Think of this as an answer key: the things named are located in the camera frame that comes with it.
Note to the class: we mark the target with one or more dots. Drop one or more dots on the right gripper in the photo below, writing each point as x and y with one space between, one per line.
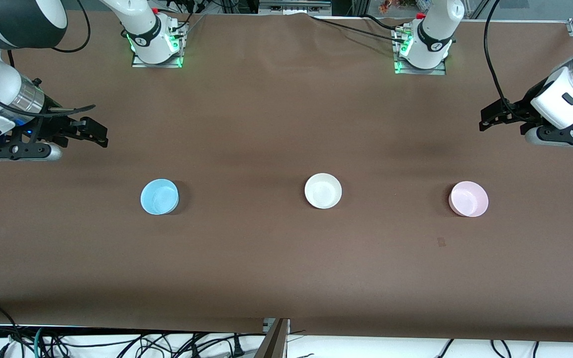
50 126

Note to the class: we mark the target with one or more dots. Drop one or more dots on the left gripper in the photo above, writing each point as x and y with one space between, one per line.
522 110

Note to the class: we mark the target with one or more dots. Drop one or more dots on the pink bowl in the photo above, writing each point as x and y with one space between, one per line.
468 199

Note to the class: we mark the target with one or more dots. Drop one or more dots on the light blue bowl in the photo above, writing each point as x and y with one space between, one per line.
159 197

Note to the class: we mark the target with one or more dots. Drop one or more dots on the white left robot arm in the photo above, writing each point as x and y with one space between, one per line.
435 30

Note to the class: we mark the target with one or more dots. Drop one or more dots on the white bowl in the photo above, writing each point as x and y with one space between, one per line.
323 191

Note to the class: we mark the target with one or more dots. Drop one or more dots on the orange toy figure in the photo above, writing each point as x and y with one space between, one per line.
387 6

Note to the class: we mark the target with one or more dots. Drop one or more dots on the brown table cover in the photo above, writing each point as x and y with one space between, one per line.
366 273

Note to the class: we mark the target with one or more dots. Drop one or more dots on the black power plug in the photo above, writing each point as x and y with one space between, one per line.
238 346

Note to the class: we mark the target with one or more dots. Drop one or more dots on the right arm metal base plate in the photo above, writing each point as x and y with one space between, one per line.
140 62

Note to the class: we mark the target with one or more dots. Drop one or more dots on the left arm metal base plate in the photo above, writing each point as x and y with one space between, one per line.
418 71

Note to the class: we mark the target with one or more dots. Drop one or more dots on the aluminium profile post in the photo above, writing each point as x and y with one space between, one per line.
274 343

